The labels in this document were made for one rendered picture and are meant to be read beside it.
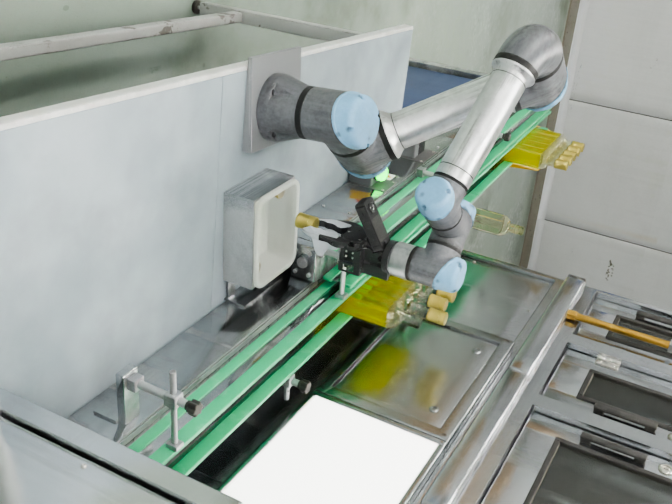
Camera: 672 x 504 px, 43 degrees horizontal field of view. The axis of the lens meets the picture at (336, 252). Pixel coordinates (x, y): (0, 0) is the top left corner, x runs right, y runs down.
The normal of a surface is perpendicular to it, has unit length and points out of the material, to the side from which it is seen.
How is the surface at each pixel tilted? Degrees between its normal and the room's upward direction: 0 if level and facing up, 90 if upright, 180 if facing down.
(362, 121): 10
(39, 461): 90
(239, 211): 90
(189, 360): 90
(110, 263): 0
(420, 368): 90
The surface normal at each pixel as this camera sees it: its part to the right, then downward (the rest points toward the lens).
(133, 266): 0.87, 0.28
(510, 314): 0.06, -0.88
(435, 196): -0.34, -0.33
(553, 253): -0.48, 0.39
